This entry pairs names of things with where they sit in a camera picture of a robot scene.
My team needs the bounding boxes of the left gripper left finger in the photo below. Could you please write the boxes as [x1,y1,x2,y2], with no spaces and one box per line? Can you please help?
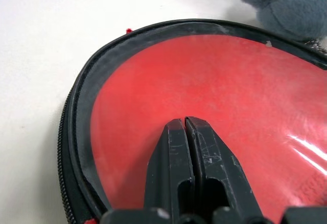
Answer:
[143,118,197,211]

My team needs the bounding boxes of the red table tennis paddle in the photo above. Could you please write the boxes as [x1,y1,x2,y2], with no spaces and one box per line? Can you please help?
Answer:
[90,34,327,224]

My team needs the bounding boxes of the blue-grey plush keychain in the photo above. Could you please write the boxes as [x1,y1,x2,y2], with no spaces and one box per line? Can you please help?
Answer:
[241,0,327,55]

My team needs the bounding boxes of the black paddle case clear window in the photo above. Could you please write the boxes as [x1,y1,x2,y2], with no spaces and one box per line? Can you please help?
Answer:
[57,18,327,224]

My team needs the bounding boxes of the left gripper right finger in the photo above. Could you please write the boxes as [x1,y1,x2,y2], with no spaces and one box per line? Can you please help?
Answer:
[185,116,254,211]

